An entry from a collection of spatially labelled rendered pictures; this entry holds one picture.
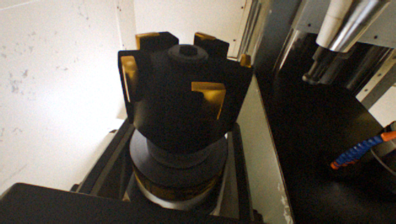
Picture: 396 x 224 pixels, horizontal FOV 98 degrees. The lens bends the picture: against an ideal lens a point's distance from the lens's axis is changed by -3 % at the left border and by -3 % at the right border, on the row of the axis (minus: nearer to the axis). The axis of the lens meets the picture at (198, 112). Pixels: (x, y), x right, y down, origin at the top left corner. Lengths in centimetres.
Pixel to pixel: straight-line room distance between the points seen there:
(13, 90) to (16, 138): 13
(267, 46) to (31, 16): 78
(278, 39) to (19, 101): 88
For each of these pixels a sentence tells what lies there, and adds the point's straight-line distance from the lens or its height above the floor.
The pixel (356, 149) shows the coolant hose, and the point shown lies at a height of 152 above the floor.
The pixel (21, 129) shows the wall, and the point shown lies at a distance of 66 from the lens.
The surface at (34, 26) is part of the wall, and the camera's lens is 66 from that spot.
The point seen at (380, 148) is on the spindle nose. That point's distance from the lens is 64.
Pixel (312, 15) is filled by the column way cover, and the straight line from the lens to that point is 82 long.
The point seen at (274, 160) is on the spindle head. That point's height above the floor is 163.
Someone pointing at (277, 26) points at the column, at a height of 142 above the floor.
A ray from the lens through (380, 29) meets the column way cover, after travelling 96.
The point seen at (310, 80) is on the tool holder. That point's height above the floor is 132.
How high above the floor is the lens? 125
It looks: 41 degrees up
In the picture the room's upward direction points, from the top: 171 degrees counter-clockwise
